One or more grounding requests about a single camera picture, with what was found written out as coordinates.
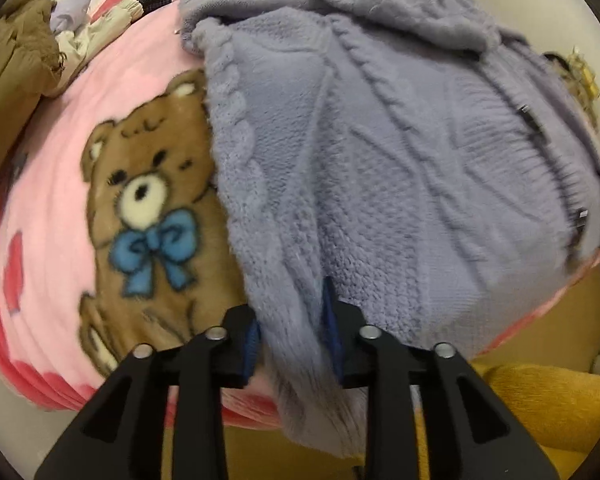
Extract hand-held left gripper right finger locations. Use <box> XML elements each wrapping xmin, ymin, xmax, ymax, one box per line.
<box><xmin>321</xmin><ymin>276</ymin><xmax>563</xmax><ymax>480</ymax></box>

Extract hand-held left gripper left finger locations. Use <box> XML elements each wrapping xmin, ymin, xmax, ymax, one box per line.
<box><xmin>34</xmin><ymin>305</ymin><xmax>262</xmax><ymax>480</ymax></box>

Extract purple knit hooded cardigan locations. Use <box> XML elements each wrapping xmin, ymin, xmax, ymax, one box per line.
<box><xmin>179</xmin><ymin>0</ymin><xmax>600</xmax><ymax>461</ymax></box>

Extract person's yellow fleece clothing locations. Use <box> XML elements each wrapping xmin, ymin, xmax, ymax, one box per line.
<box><xmin>225</xmin><ymin>360</ymin><xmax>600</xmax><ymax>480</ymax></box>

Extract pink printed blanket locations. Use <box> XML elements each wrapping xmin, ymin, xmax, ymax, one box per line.
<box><xmin>0</xmin><ymin>0</ymin><xmax>600</xmax><ymax>433</ymax></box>

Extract beige garment with black cuff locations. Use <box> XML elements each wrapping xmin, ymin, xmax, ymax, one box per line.
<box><xmin>55</xmin><ymin>0</ymin><xmax>174</xmax><ymax>69</ymax></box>

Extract yellow and grey plush toy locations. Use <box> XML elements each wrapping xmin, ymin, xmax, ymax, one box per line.
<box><xmin>544</xmin><ymin>49</ymin><xmax>600</xmax><ymax>131</ymax></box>

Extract brown puffer jacket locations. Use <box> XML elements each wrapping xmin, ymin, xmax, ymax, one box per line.
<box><xmin>0</xmin><ymin>0</ymin><xmax>64</xmax><ymax>192</ymax></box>

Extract lavender cloth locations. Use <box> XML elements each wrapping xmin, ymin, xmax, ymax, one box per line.
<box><xmin>49</xmin><ymin>0</ymin><xmax>97</xmax><ymax>34</ymax></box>

